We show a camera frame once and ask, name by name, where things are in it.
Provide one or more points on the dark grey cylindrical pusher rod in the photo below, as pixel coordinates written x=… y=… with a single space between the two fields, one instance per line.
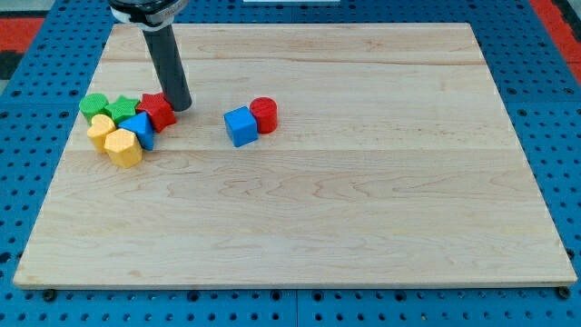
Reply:
x=168 y=66

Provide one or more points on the blue cube block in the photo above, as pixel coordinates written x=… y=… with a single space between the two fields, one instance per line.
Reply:
x=241 y=126

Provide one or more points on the red star block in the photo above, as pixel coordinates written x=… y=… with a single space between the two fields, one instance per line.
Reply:
x=158 y=110

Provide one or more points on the green star block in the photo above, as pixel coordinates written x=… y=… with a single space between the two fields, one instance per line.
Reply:
x=122 y=109

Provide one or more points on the blue triangle block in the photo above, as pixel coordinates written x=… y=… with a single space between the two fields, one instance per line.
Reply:
x=141 y=125

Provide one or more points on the green cylinder block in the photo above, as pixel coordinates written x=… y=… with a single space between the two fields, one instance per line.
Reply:
x=92 y=105

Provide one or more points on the yellow heart block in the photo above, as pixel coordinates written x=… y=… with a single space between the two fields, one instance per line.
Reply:
x=101 y=126

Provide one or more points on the yellow hexagon block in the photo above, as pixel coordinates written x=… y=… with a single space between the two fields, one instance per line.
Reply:
x=123 y=148

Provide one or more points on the red cylinder block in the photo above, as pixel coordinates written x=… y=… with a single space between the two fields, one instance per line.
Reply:
x=265 y=112

